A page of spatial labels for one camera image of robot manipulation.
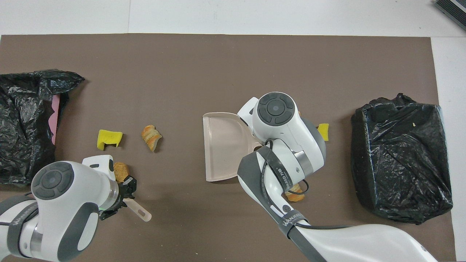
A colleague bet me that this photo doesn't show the dark ribbed panel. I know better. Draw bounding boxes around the dark ribbed panel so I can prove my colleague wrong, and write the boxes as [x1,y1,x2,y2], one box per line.
[434,0,466,31]

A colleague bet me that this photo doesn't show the black bag lined pink bin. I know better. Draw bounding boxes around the black bag lined pink bin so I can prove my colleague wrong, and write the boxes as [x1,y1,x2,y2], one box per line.
[0,69,85,184]

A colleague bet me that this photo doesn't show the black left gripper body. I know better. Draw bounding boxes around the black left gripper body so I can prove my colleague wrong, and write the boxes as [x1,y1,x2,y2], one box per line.
[114,182,129,213]

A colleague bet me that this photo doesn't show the brown table mat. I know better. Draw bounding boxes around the brown table mat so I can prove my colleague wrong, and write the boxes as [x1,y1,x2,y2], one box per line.
[0,33,457,262]

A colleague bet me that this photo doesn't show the brown bread roll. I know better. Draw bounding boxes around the brown bread roll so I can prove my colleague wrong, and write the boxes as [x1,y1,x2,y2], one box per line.
[113,162,130,183]

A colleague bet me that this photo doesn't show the beige brush black bristles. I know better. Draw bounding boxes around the beige brush black bristles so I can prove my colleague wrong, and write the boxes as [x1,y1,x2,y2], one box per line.
[124,198,152,222]

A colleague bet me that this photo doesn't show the beige plastic dustpan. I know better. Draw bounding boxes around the beige plastic dustpan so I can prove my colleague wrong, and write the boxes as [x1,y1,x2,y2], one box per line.
[202,112,272,182]

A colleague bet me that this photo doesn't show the striped croissant bread piece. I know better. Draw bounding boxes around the striped croissant bread piece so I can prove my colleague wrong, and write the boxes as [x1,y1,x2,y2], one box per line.
[285,183,305,202]
[141,125,162,152]

